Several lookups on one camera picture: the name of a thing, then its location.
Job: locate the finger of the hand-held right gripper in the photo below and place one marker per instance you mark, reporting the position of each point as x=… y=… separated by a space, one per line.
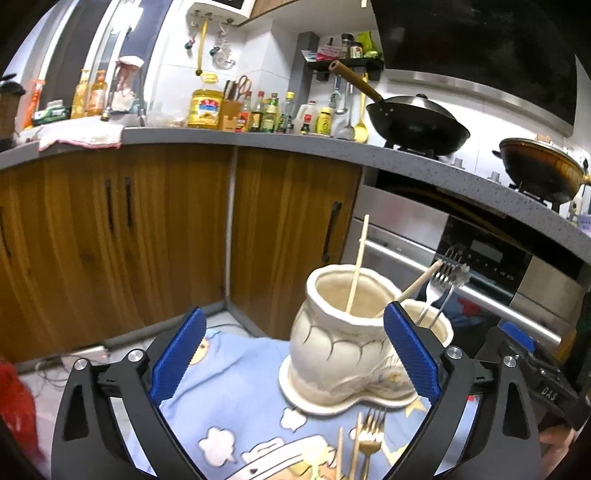
x=517 y=333

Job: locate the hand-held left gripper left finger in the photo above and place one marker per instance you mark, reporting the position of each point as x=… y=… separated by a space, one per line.
x=180 y=360

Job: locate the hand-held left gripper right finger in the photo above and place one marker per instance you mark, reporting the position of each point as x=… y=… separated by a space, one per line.
x=411 y=350

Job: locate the wooden chopstick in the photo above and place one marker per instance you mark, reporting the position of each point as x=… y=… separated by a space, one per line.
x=358 y=265
x=340 y=454
x=355 y=443
x=418 y=285

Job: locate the cream ceramic utensil holder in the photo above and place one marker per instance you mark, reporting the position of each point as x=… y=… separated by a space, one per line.
x=332 y=350

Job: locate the gold fork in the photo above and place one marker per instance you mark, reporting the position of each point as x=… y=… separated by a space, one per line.
x=371 y=434

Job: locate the person's right hand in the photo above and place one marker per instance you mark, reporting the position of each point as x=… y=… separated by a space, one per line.
x=556 y=441

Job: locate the stainless steel built-in oven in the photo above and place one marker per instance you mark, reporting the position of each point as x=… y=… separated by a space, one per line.
x=549 y=286

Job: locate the blue cartoon printed cloth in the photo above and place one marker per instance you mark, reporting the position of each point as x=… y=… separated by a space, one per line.
x=240 y=392

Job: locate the wooden base cabinet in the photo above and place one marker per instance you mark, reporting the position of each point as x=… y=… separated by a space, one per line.
x=69 y=254
x=281 y=230

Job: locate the brown wok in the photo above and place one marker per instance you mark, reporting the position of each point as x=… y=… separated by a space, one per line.
x=540 y=166

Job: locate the red plastic bag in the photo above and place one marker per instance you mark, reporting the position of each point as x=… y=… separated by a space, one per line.
x=16 y=406

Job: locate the grey kitchen countertop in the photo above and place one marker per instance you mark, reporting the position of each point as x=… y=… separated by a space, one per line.
x=300 y=147

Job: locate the yellow condiment bottle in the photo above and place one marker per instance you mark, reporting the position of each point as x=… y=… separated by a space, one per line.
x=324 y=122

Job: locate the white cloth pink border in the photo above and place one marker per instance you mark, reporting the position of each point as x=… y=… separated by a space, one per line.
x=78 y=136

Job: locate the wooden knife block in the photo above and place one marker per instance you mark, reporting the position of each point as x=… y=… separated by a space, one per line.
x=230 y=115

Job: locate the yellow cooking oil jug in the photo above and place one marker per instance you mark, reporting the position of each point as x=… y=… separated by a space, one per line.
x=205 y=110

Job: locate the red label sauce bottle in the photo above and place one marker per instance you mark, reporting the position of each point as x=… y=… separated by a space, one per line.
x=244 y=117

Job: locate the silver ladle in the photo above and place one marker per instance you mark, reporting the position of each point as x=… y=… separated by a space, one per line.
x=340 y=108

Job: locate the dark sauce bottle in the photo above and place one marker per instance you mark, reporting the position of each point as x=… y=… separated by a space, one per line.
x=257 y=117

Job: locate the white plastic jug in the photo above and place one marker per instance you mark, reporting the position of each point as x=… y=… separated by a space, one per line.
x=308 y=115

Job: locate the green glass bottle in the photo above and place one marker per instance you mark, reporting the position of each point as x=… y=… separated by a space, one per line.
x=271 y=117

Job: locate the clear bottle yellow cap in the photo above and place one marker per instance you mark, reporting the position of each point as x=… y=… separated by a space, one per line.
x=288 y=113

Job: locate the green sponge pack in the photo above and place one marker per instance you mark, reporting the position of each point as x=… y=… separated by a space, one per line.
x=51 y=115

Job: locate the yellow dish soap bottle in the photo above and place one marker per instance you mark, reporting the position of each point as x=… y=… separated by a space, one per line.
x=80 y=99

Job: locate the faucet with white rag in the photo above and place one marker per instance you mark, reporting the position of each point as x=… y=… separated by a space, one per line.
x=127 y=83

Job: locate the orange spray bottle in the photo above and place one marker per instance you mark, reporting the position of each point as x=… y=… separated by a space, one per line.
x=34 y=104

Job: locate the black range hood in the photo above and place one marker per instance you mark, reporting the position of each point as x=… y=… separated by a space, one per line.
x=461 y=37

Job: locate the dark cup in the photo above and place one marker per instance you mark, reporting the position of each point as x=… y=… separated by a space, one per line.
x=9 y=110

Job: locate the green packet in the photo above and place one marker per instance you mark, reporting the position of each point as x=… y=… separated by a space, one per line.
x=367 y=44

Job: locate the spice jar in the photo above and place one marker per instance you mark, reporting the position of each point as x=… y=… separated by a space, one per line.
x=346 y=44

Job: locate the window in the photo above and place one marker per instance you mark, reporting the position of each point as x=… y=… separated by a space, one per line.
x=83 y=41

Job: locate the white water heater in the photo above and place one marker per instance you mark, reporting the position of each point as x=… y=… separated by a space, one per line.
x=221 y=9

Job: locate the wooden upper cabinet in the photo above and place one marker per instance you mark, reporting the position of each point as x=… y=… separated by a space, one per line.
x=272 y=5

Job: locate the black wall shelf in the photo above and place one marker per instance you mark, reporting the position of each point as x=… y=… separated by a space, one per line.
x=323 y=67

